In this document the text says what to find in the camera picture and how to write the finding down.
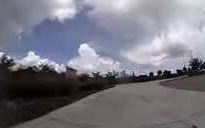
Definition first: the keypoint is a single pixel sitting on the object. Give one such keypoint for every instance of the pale concrete path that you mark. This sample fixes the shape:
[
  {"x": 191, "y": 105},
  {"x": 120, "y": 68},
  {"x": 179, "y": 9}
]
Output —
[{"x": 133, "y": 106}]

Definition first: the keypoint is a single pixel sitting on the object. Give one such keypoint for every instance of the row of dark bushes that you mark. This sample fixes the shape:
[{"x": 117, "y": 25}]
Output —
[{"x": 40, "y": 83}]

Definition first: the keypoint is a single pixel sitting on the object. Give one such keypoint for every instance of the row of distant trees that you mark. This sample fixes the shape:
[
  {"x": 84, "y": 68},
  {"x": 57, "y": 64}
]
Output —
[{"x": 176, "y": 71}]

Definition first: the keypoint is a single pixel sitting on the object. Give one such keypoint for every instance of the dark grass verge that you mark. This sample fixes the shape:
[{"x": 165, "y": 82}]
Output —
[{"x": 30, "y": 106}]

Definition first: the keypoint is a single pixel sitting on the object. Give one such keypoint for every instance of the grass patch beside path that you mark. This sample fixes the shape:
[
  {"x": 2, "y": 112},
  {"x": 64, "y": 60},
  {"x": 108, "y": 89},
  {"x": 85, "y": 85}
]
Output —
[{"x": 193, "y": 83}]

